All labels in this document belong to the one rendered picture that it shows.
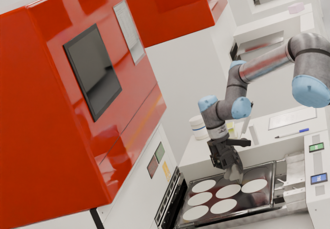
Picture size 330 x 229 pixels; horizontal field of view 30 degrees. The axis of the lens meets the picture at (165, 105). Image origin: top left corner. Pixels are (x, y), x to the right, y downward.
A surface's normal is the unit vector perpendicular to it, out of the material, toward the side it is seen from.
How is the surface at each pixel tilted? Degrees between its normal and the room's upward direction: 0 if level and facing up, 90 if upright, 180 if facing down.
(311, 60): 46
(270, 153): 90
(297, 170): 0
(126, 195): 90
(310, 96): 125
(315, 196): 0
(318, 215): 90
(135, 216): 90
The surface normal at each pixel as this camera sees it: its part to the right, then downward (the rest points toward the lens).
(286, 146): -0.20, 0.33
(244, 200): -0.34, -0.90
